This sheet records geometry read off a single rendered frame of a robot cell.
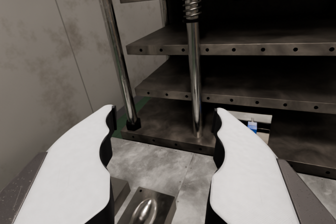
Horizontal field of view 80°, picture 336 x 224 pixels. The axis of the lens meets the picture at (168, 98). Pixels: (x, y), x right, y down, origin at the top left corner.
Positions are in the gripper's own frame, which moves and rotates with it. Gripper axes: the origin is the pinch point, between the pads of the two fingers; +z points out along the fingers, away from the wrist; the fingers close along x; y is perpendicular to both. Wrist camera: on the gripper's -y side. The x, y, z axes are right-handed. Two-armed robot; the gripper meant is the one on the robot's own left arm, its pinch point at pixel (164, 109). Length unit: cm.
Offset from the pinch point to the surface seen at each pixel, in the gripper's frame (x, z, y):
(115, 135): -64, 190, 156
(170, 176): 2, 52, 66
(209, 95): 21, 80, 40
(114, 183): -20, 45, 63
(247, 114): 39, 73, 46
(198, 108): 16, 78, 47
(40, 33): -115, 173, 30
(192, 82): 12, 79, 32
